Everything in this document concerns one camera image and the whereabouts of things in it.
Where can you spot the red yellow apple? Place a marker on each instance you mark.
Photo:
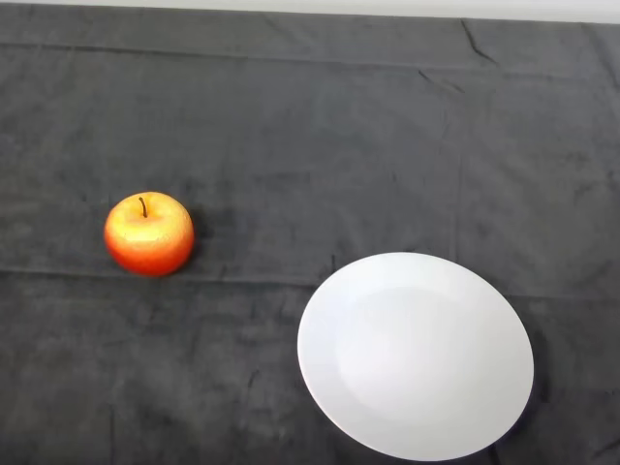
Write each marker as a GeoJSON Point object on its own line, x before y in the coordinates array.
{"type": "Point", "coordinates": [149, 242]}

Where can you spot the white round plate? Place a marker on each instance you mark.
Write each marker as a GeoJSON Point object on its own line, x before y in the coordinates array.
{"type": "Point", "coordinates": [416, 358]}

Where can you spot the black cloth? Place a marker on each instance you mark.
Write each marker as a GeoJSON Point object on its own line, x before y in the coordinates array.
{"type": "Point", "coordinates": [271, 145]}

